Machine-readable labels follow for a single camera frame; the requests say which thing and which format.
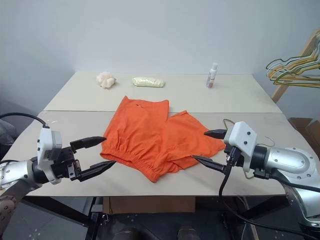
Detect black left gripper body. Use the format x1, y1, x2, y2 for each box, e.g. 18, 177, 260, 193
49, 146, 82, 182

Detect orange shorts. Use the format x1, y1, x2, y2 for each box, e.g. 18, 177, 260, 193
99, 95, 226, 184

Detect dark rounded shape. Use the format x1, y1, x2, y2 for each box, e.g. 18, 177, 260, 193
116, 225, 141, 240
176, 224, 199, 240

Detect brown cardboard box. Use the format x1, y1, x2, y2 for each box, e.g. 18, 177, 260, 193
286, 116, 320, 145

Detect olive wire hanger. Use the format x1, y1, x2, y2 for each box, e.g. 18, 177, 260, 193
222, 119, 276, 180

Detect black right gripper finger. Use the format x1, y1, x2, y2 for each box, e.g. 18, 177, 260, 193
192, 154, 230, 174
203, 128, 229, 140

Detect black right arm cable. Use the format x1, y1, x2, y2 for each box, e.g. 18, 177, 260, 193
218, 147, 320, 237

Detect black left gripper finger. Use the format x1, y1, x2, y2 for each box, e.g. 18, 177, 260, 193
70, 136, 108, 154
74, 160, 117, 183

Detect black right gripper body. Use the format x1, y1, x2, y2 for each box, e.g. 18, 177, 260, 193
223, 144, 245, 167

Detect dark green wire hanger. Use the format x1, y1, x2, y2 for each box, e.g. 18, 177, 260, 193
265, 51, 320, 76

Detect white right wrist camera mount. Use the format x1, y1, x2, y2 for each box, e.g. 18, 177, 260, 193
222, 121, 259, 174

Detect black metal table frame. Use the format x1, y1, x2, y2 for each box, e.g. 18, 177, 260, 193
23, 195, 290, 240

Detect wooden hanger rack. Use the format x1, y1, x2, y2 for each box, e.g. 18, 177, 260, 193
270, 28, 320, 104

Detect pale yellow plastic bag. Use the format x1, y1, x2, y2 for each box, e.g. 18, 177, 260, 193
131, 75, 167, 89

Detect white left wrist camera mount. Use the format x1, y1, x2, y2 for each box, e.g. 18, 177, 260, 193
36, 127, 64, 185

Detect white spray bottle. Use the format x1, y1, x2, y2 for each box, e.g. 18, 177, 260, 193
205, 62, 219, 89

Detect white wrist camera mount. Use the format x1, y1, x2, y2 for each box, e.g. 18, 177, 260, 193
222, 121, 259, 174
36, 127, 64, 185

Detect white crumpled cotton wad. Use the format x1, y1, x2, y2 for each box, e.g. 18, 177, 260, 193
95, 71, 117, 89

